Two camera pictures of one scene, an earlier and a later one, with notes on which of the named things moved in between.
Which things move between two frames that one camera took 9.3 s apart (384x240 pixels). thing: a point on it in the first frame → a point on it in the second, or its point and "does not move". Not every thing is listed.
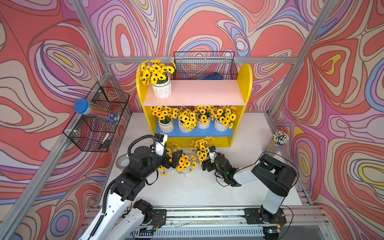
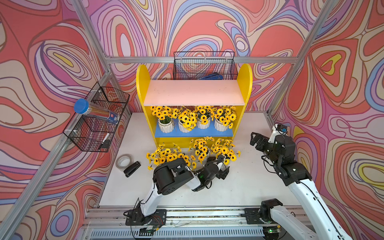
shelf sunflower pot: x=155 y=72 → x=225 y=148
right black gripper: x=208 y=163 → x=263 y=140
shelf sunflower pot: x=224 y=116 does not move
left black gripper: x=175 y=161 → x=226 y=174
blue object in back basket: x=213 y=76 does not move
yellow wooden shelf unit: x=199 y=113 does not move
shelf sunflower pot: x=187 y=121 does not move
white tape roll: x=122 y=161 does not move
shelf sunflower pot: x=204 y=116 does not move
